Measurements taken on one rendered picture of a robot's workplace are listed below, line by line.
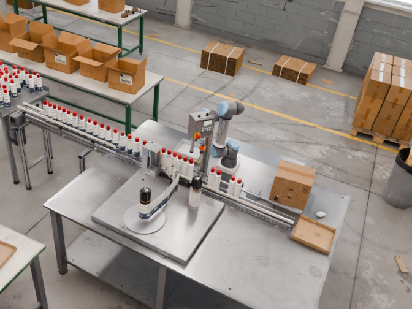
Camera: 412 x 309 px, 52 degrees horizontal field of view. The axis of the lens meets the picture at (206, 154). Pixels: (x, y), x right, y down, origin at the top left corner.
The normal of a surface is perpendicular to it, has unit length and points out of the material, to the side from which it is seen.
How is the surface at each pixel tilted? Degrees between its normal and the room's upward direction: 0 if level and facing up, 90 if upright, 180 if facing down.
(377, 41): 90
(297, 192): 90
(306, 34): 90
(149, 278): 1
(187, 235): 0
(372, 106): 89
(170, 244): 0
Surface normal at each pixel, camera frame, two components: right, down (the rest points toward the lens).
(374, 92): -0.36, 0.54
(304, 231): 0.12, -0.79
